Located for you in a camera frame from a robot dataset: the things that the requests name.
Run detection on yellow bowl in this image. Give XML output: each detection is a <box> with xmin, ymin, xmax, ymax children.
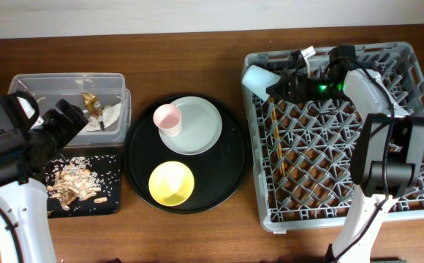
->
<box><xmin>148</xmin><ymin>161</ymin><xmax>194</xmax><ymax>207</ymax></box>

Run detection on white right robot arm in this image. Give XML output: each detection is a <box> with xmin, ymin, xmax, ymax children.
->
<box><xmin>267</xmin><ymin>46</ymin><xmax>424</xmax><ymax>262</ymax></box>

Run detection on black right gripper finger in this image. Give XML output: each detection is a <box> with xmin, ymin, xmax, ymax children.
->
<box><xmin>266</xmin><ymin>79</ymin><xmax>299</xmax><ymax>103</ymax></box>
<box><xmin>284</xmin><ymin>50</ymin><xmax>307</xmax><ymax>78</ymax></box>

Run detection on brown gold snack wrapper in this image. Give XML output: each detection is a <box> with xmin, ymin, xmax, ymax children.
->
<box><xmin>82</xmin><ymin>93</ymin><xmax>103</xmax><ymax>118</ymax></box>

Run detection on food scraps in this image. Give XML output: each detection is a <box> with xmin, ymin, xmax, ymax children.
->
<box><xmin>45</xmin><ymin>156</ymin><xmax>121</xmax><ymax>213</ymax></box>

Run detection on pink cup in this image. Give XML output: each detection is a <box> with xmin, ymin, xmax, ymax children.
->
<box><xmin>153</xmin><ymin>104</ymin><xmax>182</xmax><ymax>137</ymax></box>

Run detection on grey plate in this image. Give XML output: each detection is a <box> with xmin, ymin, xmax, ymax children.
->
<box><xmin>159</xmin><ymin>96</ymin><xmax>222</xmax><ymax>156</ymax></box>

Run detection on wooden chopstick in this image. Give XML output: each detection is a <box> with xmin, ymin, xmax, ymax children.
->
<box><xmin>271</xmin><ymin>108</ymin><xmax>285</xmax><ymax>176</ymax></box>
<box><xmin>269</xmin><ymin>97</ymin><xmax>282</xmax><ymax>159</ymax></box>

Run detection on white wrapper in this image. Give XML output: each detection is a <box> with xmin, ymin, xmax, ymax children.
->
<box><xmin>81</xmin><ymin>103</ymin><xmax>121</xmax><ymax>132</ymax></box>

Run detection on black round tray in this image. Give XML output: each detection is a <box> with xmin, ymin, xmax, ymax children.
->
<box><xmin>124</xmin><ymin>94</ymin><xmax>252</xmax><ymax>214</ymax></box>

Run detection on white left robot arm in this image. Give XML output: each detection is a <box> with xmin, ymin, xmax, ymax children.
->
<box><xmin>0</xmin><ymin>91</ymin><xmax>88</xmax><ymax>262</ymax></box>

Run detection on blue cup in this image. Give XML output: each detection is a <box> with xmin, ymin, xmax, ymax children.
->
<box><xmin>241</xmin><ymin>65</ymin><xmax>281</xmax><ymax>102</ymax></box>

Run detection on black rectangular tray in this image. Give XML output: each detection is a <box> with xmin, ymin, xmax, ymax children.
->
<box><xmin>43</xmin><ymin>148</ymin><xmax>122</xmax><ymax>219</ymax></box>

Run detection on clear plastic bin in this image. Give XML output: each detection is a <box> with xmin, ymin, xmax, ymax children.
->
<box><xmin>8</xmin><ymin>73</ymin><xmax>132</xmax><ymax>148</ymax></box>

